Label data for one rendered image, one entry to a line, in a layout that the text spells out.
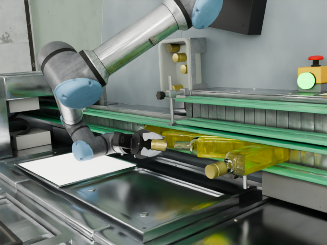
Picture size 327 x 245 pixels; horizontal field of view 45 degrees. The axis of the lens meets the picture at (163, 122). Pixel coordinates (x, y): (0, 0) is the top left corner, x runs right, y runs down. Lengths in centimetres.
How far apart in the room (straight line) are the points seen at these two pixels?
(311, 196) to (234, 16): 59
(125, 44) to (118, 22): 86
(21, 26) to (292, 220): 423
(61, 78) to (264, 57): 64
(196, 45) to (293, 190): 62
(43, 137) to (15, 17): 290
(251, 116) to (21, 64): 394
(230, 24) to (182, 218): 64
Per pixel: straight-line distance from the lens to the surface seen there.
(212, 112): 131
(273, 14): 130
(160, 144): 123
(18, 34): 490
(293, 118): 112
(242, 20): 129
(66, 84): 107
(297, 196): 117
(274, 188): 121
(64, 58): 112
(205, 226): 105
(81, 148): 141
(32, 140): 215
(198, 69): 147
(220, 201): 111
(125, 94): 194
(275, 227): 107
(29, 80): 199
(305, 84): 112
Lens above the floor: 180
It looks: 38 degrees down
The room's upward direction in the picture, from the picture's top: 101 degrees counter-clockwise
